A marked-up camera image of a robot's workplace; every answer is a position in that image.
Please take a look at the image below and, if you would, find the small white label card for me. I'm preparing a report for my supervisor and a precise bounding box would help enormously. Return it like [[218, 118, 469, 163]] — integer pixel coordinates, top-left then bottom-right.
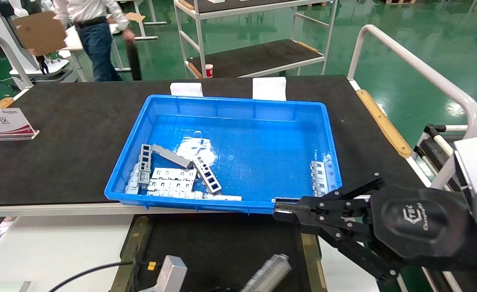
[[170, 82, 203, 97]]

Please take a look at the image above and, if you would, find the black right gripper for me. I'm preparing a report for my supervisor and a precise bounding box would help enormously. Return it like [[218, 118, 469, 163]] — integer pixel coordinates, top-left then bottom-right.
[[273, 176, 472, 283]]

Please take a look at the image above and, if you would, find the black container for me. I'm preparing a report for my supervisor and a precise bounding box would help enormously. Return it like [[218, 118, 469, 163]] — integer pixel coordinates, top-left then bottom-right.
[[109, 214, 329, 292]]

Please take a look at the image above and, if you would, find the white cart handle tube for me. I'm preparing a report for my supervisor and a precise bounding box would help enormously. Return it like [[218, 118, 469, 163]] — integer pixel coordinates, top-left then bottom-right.
[[431, 124, 477, 191]]

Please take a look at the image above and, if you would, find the plain grey metal bar part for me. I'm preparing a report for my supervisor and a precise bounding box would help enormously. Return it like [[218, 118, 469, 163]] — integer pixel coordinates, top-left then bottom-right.
[[151, 144, 193, 170]]

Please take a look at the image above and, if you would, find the white ribbed metal bracket part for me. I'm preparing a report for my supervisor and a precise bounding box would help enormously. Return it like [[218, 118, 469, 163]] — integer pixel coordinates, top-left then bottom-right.
[[310, 160, 330, 198]]

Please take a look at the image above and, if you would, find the white table leg frame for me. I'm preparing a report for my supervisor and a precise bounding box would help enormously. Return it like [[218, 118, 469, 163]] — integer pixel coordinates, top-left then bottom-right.
[[130, 0, 168, 41]]

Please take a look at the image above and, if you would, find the flat brown cardboard sheet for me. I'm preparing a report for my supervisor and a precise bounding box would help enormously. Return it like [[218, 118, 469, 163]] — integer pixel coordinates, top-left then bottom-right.
[[13, 11, 68, 57]]

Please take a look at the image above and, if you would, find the large white label card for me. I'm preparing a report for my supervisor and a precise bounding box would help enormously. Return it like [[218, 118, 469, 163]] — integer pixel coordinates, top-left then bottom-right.
[[252, 77, 287, 101]]

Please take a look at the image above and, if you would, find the open cardboard box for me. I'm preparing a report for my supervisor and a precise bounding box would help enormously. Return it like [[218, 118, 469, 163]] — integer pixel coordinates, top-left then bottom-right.
[[108, 12, 146, 24]]

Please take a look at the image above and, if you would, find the white desk table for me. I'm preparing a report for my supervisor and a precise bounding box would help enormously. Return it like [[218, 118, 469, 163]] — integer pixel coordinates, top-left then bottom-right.
[[58, 22, 141, 82]]

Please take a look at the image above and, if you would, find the tall white tube railing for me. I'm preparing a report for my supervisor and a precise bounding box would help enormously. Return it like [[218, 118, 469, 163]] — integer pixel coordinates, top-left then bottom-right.
[[347, 24, 477, 140]]

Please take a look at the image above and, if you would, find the metal part with dark slots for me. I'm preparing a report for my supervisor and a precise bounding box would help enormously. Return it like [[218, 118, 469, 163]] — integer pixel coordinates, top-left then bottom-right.
[[192, 156, 223, 195]]

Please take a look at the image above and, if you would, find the grey ladder-shaped metal part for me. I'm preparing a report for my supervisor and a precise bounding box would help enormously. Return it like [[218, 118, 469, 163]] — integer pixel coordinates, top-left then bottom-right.
[[137, 144, 153, 189]]

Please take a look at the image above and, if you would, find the white perforated metal plate part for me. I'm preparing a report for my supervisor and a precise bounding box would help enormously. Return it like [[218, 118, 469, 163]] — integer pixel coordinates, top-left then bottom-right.
[[146, 189, 205, 200], [152, 167, 197, 181], [147, 179, 195, 192]]

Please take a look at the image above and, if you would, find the long wooden edge strip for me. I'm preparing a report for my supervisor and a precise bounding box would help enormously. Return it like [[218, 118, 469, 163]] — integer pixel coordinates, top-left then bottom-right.
[[356, 89, 413, 159]]

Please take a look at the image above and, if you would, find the thin white metal strip part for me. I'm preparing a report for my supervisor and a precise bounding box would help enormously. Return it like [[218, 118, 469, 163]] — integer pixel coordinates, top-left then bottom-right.
[[202, 193, 242, 202]]

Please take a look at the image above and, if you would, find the black cart clamp frame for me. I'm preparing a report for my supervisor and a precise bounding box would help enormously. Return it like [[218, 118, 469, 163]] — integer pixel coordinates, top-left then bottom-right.
[[414, 123, 459, 188]]

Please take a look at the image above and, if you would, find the clear plastic bag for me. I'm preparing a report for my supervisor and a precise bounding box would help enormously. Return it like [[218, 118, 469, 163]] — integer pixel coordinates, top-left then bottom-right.
[[177, 130, 218, 163]]

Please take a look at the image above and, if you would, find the red white sign stand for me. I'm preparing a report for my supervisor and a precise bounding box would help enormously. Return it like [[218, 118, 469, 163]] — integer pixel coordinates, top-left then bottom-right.
[[0, 108, 40, 142]]

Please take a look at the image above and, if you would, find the white frame shelf cart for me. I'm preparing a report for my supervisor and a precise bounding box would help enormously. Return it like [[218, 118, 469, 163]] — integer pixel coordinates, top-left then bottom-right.
[[173, 0, 340, 79]]

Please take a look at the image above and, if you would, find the white stacked metal bracket part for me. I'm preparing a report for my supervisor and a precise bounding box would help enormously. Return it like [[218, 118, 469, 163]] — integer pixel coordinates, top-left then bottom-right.
[[125, 163, 141, 195]]

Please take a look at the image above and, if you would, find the grey slotted metal bracket part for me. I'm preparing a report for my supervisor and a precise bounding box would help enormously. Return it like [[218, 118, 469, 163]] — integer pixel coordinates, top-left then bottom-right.
[[241, 253, 293, 292]]

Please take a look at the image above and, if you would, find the blue plastic tray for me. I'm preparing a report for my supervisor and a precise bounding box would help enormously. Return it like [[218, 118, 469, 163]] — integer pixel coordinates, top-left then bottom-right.
[[104, 94, 343, 215]]

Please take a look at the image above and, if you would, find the white robot with base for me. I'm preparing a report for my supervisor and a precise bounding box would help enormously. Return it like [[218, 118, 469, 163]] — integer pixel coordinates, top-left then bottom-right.
[[0, 0, 73, 83]]

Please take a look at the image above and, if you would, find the person in blue jeans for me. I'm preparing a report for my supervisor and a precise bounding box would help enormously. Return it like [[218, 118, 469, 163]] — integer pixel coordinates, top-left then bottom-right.
[[52, 0, 136, 82]]

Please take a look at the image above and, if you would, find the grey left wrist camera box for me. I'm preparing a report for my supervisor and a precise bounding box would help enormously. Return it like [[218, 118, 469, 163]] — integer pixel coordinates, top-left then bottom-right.
[[138, 255, 188, 292]]

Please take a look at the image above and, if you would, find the black cable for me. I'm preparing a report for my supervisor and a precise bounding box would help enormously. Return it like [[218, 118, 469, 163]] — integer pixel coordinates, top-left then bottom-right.
[[47, 261, 158, 292]]

